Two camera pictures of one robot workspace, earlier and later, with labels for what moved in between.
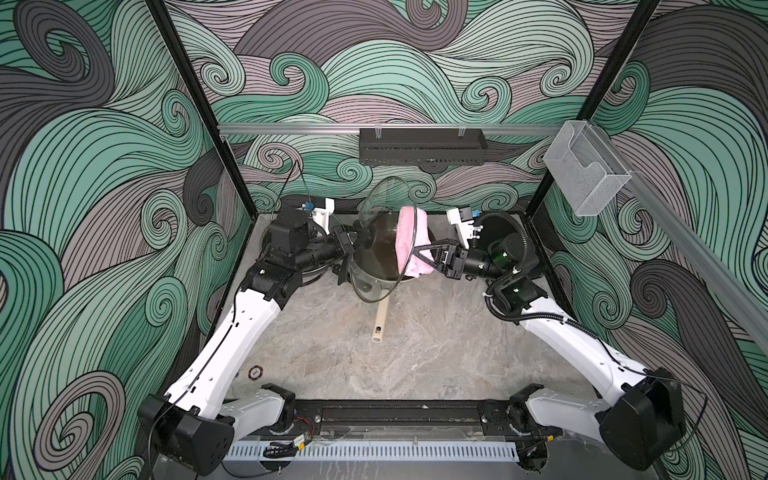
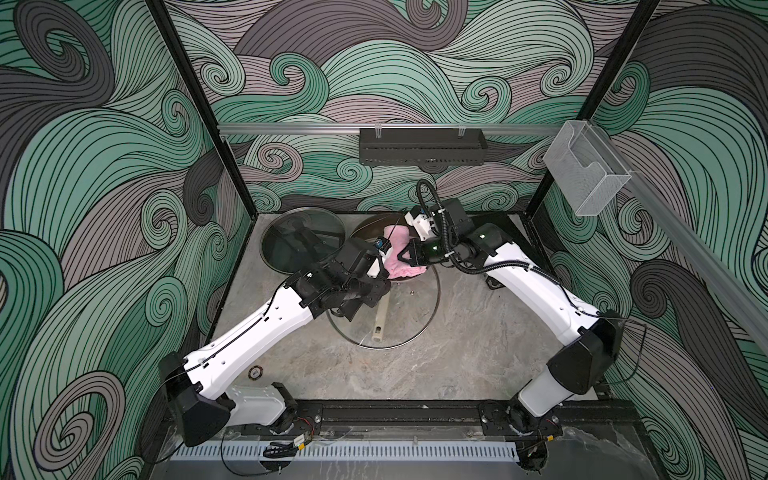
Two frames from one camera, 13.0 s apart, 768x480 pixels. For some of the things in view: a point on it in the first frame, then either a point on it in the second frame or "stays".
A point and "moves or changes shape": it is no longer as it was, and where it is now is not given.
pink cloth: [412, 231] moves or changes shape
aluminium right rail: [741, 288] stays
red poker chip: [255, 372] stays
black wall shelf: [422, 147] stays
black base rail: [408, 418] stays
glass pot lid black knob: [385, 239] -> [411, 303]
